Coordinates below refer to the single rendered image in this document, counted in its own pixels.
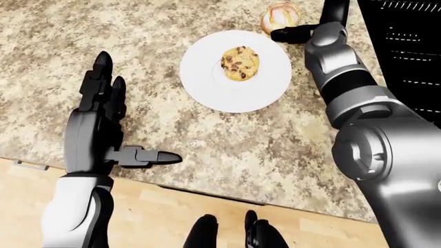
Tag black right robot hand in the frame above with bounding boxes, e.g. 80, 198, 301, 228
270, 0, 351, 45

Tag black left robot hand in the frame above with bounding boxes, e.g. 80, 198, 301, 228
63, 50, 183, 178

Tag glazed cream pastry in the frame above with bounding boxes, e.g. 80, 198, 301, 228
260, 0, 302, 35

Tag chocolate chip cookie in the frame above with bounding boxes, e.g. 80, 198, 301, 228
220, 45, 260, 83

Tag black stove appliance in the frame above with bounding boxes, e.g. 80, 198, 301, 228
356, 0, 441, 122

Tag white round plate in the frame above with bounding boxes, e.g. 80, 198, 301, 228
179, 30, 293, 114

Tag black robot legs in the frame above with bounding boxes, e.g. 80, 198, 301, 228
243, 209, 289, 248

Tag silver drawer handle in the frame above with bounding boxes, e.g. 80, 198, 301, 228
12, 159, 50, 172

